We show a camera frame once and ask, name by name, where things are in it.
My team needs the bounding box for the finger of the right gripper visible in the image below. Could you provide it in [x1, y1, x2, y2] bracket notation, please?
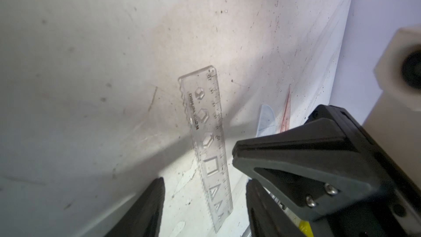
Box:
[232, 118, 389, 221]

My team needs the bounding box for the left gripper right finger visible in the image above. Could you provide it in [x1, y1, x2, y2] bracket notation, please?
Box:
[246, 179, 304, 237]

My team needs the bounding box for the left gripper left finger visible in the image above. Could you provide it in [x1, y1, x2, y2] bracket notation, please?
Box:
[106, 177, 166, 237]

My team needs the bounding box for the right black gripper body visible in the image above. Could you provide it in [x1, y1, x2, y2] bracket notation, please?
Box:
[305, 105, 421, 237]

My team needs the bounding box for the pink triangle ruler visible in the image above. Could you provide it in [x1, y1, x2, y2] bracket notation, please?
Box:
[280, 86, 291, 133]

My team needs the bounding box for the blue clear protractor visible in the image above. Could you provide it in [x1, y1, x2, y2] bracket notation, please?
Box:
[256, 104, 277, 138]

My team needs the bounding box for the clear short stencil ruler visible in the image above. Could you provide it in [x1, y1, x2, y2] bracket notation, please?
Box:
[179, 66, 233, 232]

